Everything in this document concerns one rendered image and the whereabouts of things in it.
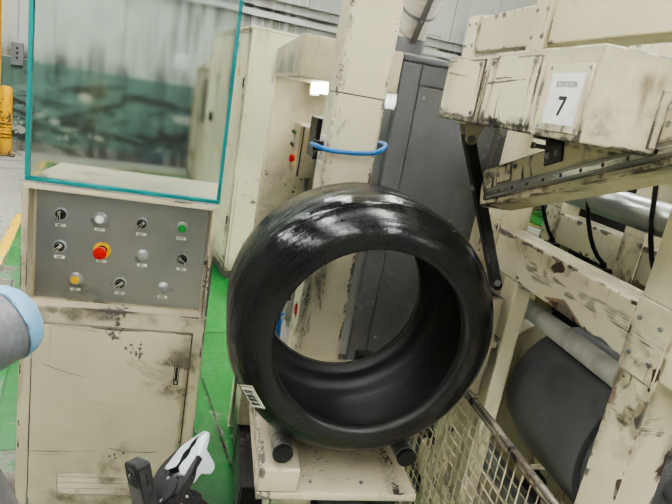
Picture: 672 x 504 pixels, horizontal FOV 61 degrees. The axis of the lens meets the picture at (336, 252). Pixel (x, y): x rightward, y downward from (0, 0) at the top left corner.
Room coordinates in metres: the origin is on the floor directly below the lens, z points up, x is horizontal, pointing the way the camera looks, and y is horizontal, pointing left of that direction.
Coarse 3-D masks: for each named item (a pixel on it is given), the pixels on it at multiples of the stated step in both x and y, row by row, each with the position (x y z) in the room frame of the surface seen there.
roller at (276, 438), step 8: (272, 432) 1.11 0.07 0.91; (280, 432) 1.10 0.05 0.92; (272, 440) 1.08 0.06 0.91; (280, 440) 1.07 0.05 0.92; (288, 440) 1.08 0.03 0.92; (272, 448) 1.06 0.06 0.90; (280, 448) 1.05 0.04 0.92; (288, 448) 1.05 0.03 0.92; (280, 456) 1.05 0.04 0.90; (288, 456) 1.05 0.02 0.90
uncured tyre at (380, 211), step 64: (320, 192) 1.21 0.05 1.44; (384, 192) 1.19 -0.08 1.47; (256, 256) 1.06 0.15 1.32; (320, 256) 1.03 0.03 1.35; (448, 256) 1.09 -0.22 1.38; (256, 320) 1.01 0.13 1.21; (448, 320) 1.35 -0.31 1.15; (256, 384) 1.02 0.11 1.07; (320, 384) 1.32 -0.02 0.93; (384, 384) 1.34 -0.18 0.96; (448, 384) 1.10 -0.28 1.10
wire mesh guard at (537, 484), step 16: (464, 400) 1.31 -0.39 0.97; (448, 416) 1.36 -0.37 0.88; (480, 416) 1.20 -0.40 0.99; (432, 432) 1.43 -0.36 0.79; (448, 432) 1.35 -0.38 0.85; (496, 432) 1.13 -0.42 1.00; (464, 448) 1.25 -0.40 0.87; (512, 448) 1.07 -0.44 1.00; (528, 464) 1.02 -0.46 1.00; (416, 480) 1.45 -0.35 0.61; (432, 480) 1.36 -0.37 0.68; (512, 480) 1.04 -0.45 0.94; (528, 480) 0.98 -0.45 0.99; (480, 496) 1.13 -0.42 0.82; (544, 496) 0.93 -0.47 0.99
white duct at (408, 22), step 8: (408, 0) 1.98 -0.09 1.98; (416, 0) 1.96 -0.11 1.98; (424, 0) 1.95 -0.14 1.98; (440, 0) 1.97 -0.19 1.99; (408, 8) 1.99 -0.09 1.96; (416, 8) 1.97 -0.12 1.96; (432, 8) 1.97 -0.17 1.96; (408, 16) 2.00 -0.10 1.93; (416, 16) 1.99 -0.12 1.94; (432, 16) 2.00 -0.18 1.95; (400, 24) 2.03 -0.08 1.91; (408, 24) 2.01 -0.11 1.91; (416, 24) 2.00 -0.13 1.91; (424, 24) 2.01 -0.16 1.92; (400, 32) 2.04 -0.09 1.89; (408, 32) 2.02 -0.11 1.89; (424, 32) 2.03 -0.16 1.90
